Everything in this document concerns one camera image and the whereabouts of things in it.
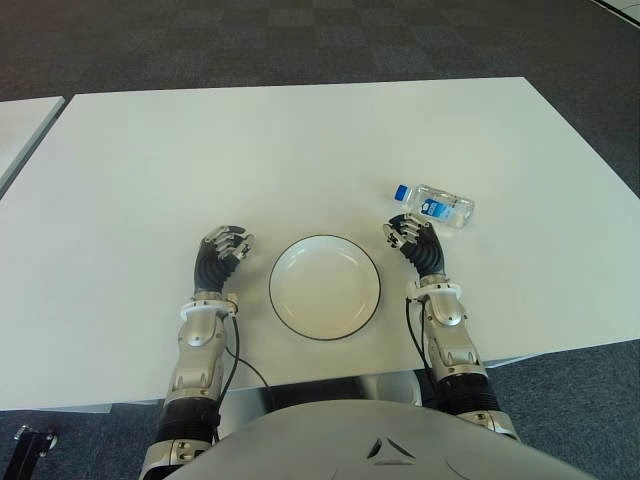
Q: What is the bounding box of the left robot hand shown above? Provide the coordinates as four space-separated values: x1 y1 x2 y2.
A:
192 224 257 297

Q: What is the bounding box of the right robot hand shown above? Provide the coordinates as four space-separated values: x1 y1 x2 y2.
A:
382 212 447 279

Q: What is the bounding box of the clear water bottle blue cap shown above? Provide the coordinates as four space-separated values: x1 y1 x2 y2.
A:
392 183 475 229

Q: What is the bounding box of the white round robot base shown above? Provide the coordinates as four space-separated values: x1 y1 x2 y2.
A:
349 372 424 407

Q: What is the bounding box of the white plate black rim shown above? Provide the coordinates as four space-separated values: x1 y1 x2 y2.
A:
268 235 385 343

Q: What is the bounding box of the grey robot torso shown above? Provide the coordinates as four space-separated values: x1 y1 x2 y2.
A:
164 398 601 480

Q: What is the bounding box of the white side table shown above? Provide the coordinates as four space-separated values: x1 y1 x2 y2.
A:
0 95 67 199

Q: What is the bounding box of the black wheeled stand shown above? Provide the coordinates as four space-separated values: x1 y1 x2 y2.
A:
0 424 59 480

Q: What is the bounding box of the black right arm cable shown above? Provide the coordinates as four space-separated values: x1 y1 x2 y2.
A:
405 297 435 375

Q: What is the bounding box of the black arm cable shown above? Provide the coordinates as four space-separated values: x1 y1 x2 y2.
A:
217 312 275 407
405 297 435 375

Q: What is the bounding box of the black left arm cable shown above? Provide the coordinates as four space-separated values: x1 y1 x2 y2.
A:
217 312 275 407

